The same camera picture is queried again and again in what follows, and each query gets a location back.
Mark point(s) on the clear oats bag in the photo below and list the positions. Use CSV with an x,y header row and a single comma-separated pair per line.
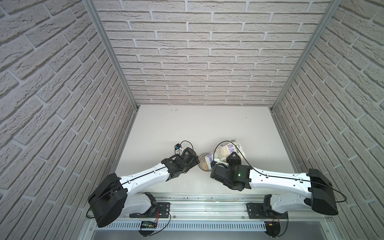
x,y
224,150

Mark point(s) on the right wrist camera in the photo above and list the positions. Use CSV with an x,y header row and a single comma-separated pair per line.
x,y
218,162

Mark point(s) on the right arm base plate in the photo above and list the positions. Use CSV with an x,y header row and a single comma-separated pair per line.
x,y
256,211

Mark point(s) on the aluminium mounting rail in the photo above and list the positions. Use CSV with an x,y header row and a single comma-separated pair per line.
x,y
207,207

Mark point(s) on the left aluminium corner post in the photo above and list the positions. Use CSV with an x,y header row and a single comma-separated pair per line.
x,y
94,15

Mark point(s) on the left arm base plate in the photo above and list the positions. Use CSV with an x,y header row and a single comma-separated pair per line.
x,y
161,210

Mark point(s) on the aluminium corner post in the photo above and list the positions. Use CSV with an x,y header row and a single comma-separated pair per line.
x,y
323,23
94,15

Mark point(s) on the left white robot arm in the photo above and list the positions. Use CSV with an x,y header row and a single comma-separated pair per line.
x,y
116,196

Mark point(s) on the green circuit board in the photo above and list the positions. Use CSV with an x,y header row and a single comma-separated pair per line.
x,y
148,225

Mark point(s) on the white slotted cable duct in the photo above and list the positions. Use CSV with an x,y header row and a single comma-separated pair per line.
x,y
214,226

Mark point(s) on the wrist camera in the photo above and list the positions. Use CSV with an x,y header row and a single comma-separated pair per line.
x,y
218,162
178,149

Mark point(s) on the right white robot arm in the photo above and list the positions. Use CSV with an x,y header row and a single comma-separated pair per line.
x,y
311,190

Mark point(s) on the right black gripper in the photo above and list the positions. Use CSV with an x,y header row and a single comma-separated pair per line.
x,y
216,171

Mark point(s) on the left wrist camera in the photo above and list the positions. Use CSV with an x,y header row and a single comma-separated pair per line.
x,y
178,149

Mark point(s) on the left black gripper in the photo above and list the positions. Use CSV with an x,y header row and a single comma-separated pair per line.
x,y
191,157

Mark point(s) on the black round connector box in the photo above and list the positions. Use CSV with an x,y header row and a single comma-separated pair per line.
x,y
273,229

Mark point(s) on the patterned ceramic breakfast bowl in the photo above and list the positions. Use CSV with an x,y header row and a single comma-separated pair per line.
x,y
205,162

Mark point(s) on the right aluminium corner post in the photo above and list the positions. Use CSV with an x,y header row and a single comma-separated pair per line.
x,y
323,23

